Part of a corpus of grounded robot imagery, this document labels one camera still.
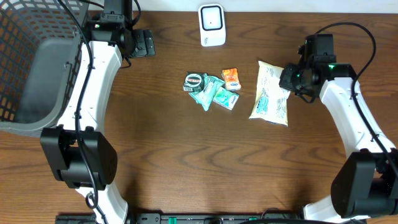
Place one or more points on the orange small packet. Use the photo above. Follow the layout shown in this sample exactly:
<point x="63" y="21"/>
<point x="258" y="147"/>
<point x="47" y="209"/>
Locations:
<point x="231" y="79"/>

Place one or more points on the dark mesh plastic basket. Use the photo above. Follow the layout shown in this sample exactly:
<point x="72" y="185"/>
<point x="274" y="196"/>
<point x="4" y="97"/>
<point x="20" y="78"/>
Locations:
<point x="40" y="59"/>

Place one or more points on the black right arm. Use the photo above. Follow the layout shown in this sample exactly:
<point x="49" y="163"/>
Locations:
<point x="366" y="185"/>

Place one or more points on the yellow snack bag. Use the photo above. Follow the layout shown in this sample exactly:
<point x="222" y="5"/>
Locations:
<point x="271" y="100"/>

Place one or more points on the green tissue pack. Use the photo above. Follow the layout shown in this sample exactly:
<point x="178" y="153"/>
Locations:
<point x="225" y="98"/>

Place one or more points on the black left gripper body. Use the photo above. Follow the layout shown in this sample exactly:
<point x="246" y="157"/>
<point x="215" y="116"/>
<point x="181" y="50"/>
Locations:
<point x="146" y="42"/>

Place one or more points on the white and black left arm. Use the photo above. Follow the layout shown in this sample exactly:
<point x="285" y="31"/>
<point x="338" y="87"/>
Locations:
<point x="76" y="149"/>

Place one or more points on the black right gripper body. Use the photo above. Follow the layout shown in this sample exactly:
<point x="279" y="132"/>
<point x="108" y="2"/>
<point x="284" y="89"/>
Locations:
<point x="293" y="77"/>

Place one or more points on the white barcode scanner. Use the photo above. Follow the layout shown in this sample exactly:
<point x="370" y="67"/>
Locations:
<point x="212" y="25"/>

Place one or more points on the round label dark packet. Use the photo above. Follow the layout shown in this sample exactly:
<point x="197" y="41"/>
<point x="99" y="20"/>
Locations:
<point x="194" y="82"/>

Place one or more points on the teal snack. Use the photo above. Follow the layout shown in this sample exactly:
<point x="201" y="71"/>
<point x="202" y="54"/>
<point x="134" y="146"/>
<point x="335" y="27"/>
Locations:
<point x="205" y="97"/>

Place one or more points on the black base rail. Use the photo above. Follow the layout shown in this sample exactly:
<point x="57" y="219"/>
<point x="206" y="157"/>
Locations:
<point x="156" y="218"/>

